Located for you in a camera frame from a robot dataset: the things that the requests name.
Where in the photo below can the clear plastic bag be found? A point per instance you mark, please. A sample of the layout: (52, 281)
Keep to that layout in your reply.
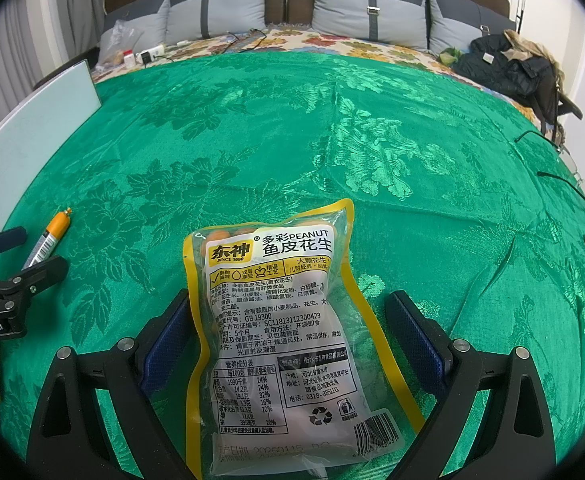
(117, 35)

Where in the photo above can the eyeglasses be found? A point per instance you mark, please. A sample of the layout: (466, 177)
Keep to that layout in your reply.
(552, 176)

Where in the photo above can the white power strip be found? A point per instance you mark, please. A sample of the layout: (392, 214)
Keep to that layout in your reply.
(152, 54)

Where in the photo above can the green bag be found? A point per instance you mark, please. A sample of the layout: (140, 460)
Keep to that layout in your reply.
(450, 55)

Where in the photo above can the black jacket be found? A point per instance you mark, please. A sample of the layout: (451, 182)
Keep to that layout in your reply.
(502, 67)

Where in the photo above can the yellow-edged clear peanut packet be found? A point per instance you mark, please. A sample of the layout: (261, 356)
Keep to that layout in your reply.
(272, 335)

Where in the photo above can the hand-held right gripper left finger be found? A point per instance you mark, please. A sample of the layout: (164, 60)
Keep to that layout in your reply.
(167, 345)

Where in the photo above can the colourful floral bedsheet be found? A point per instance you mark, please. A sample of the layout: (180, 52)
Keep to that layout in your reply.
(347, 42)

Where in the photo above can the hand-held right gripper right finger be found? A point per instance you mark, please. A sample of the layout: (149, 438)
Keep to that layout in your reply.
(417, 340)

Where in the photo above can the white bottle red cap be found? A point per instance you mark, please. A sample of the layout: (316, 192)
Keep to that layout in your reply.
(130, 60)

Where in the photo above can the green floral blanket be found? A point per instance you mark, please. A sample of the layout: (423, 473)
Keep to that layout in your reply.
(322, 135)

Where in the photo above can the beige garment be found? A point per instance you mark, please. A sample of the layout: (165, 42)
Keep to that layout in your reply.
(522, 42)

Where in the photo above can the orange sausage stick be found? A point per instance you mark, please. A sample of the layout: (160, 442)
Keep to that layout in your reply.
(47, 240)

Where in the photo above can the white board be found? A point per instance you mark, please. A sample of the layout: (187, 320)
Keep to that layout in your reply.
(27, 130)

